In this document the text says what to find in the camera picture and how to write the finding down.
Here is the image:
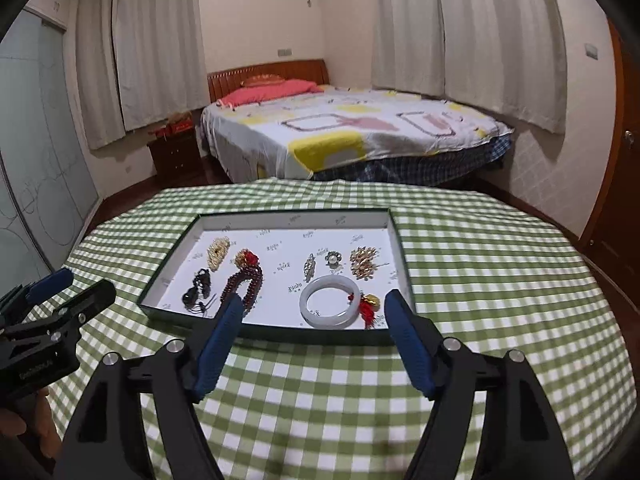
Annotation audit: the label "dark red bead bracelet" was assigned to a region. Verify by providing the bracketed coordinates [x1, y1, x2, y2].
[219, 263, 265, 317]

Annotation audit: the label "dark wooden nightstand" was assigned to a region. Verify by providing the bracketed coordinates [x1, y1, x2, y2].
[146, 128, 206, 188]

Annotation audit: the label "white jade bangle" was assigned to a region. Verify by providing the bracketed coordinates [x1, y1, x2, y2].
[299, 274, 361, 330]

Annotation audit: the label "red tassel gold charm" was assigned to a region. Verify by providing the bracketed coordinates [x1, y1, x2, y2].
[358, 295, 381, 330]

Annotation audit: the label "green shallow tray box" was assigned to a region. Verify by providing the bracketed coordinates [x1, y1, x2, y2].
[137, 208, 414, 346]

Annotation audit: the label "green white checkered tablecloth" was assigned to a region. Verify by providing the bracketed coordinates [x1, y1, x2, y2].
[50, 179, 637, 479]

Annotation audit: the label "window curtain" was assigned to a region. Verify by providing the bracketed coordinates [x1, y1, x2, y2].
[75, 0, 208, 151]
[372, 0, 567, 134]

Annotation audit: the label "black cord pendant necklace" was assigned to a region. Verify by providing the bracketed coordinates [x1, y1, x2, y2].
[180, 268, 219, 317]

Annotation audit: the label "wooden door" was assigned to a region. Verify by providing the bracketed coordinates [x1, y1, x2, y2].
[579, 26, 640, 304]

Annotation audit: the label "left window curtain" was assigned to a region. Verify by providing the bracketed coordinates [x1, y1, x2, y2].
[75, 0, 208, 151]

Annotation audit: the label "cream pearl bracelet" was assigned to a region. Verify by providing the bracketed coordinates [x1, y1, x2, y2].
[206, 235, 232, 273]

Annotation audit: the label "red pink pillow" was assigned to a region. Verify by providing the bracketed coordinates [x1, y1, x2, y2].
[216, 79, 323, 108]

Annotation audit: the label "red gold knot charm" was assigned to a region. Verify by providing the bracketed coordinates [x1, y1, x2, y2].
[233, 248, 259, 270]

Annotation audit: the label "small silver pearl brooch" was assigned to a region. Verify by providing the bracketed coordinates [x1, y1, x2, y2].
[324, 252, 343, 270]

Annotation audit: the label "rose gold chain brooch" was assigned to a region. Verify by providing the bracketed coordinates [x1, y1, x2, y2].
[303, 254, 316, 283]

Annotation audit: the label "wooden headboard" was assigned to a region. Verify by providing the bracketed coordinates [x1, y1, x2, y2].
[207, 58, 332, 106]

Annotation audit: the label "frosted glass wardrobe door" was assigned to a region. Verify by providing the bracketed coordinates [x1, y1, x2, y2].
[1, 11, 99, 292]

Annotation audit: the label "red boxes on nightstand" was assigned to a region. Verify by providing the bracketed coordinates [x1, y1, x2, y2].
[151, 113, 195, 139]

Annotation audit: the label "person left hand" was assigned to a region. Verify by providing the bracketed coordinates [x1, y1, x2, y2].
[0, 387, 62, 458]

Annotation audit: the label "right window curtain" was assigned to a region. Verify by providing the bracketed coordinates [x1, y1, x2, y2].
[372, 0, 567, 134]

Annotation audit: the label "bed with patterned sheet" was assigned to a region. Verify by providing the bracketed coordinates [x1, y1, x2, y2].
[201, 86, 513, 183]

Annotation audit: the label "orange embroidered cushion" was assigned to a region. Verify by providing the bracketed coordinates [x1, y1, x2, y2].
[241, 74, 285, 88]

